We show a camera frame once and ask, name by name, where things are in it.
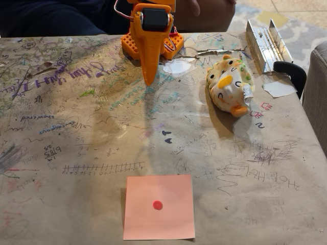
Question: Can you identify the person's bare forearm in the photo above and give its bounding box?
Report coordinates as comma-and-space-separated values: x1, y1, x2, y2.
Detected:
175, 0, 237, 33

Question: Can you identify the white orange plush toy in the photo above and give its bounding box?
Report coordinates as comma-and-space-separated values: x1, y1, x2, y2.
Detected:
205, 54, 255, 118

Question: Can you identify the person in dark clothing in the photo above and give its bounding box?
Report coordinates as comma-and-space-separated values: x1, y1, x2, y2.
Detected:
0, 0, 133, 38

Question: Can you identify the white paper scrap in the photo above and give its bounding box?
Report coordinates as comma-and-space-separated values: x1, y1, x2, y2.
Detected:
262, 81, 298, 98

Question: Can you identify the black clamp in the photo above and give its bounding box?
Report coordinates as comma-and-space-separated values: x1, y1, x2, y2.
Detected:
272, 61, 307, 100

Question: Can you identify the patterned grey yellow rug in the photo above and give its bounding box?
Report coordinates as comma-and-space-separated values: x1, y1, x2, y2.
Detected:
226, 3, 327, 64

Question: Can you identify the scribbled brown paper table cover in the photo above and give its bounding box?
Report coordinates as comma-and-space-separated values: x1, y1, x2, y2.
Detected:
0, 31, 327, 245

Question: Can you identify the pink sticky note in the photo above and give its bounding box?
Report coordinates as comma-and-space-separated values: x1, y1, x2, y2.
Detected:
123, 174, 196, 241

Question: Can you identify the grey sofa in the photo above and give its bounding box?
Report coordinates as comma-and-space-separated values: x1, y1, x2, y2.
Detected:
301, 41, 327, 156

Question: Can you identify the red white servo cable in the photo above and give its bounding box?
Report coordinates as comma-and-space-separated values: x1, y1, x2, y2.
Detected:
163, 25, 178, 53
113, 0, 134, 21

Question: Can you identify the silver metal hinge bracket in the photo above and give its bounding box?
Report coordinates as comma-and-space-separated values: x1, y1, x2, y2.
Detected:
245, 18, 294, 75

